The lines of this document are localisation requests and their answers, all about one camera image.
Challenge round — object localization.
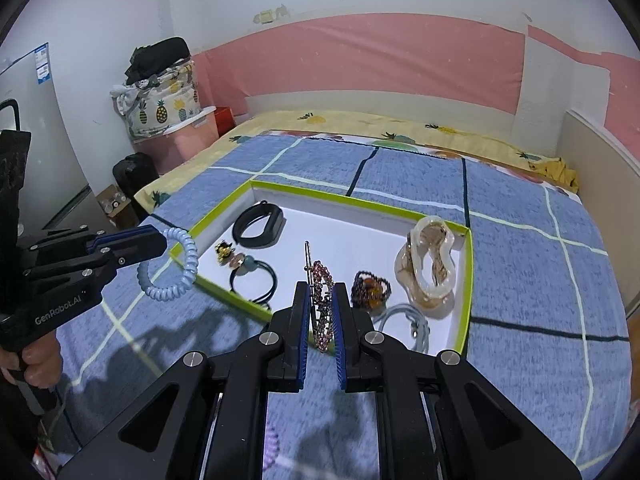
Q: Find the green cardboard box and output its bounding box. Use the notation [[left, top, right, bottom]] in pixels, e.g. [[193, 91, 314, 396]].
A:
[[169, 177, 475, 361]]

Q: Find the black wristband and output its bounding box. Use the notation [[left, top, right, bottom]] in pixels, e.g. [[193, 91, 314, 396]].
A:
[[232, 201, 287, 249]]

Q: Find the black hair tie pink charm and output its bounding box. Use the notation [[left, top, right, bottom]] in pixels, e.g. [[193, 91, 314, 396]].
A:
[[228, 254, 279, 309]]

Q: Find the pink storage box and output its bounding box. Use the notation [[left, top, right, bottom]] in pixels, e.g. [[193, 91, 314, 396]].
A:
[[131, 107, 221, 177]]

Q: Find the pink rhinestone hair clip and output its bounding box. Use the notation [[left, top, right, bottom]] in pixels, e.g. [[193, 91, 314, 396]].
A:
[[303, 241, 337, 354]]

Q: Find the yellow crumpled cloth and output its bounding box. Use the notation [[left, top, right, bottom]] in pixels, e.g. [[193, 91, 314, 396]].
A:
[[529, 156, 581, 194]]

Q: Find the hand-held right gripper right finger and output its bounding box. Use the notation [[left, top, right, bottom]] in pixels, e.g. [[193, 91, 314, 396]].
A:
[[332, 281, 583, 480]]

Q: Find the person's left hand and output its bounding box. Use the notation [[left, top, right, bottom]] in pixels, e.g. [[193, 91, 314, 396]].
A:
[[0, 341, 63, 388]]

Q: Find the grey hair tie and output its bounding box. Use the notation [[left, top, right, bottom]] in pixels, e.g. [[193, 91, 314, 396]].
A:
[[374, 303, 432, 354]]

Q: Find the pineapple print fabric bag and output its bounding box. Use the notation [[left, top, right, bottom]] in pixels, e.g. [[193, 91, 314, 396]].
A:
[[110, 59, 202, 142]]

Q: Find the pink translucent hair claw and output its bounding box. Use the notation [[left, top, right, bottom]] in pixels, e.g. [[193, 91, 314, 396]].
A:
[[394, 215, 459, 321]]

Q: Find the grey refrigerator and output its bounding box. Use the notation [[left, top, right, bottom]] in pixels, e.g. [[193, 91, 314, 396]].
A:
[[0, 42, 94, 241]]

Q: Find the cardboard box with bottles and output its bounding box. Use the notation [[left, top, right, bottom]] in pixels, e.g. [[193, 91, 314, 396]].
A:
[[95, 184, 142, 229]]

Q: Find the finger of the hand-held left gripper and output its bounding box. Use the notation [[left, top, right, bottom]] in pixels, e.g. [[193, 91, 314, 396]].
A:
[[25, 240, 169, 287], [20, 225, 167, 263]]

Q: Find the black bag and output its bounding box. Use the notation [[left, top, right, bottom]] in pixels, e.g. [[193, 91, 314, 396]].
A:
[[124, 36, 193, 87]]

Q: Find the yellow pineapple bed sheet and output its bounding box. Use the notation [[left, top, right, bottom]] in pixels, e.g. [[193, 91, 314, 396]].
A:
[[134, 109, 581, 211]]

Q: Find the red box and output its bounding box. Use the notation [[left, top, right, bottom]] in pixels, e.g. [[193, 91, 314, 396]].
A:
[[215, 106, 236, 137]]

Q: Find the black suitcase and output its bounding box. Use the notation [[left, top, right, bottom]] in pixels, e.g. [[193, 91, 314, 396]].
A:
[[112, 152, 161, 202]]

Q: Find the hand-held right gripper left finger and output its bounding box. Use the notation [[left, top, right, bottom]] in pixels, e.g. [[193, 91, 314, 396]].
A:
[[57, 280, 313, 480]]

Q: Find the blue spiral hair tie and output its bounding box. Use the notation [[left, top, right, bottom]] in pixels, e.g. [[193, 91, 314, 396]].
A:
[[136, 227, 200, 302]]

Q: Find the dark beaded bracelet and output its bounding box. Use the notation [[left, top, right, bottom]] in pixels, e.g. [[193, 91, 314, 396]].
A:
[[351, 270, 392, 312]]

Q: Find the blue checked blanket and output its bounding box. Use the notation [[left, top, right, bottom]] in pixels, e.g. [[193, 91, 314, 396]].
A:
[[30, 132, 631, 480]]

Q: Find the beige bed board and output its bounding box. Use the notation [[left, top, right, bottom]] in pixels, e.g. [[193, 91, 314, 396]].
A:
[[559, 109, 640, 311]]

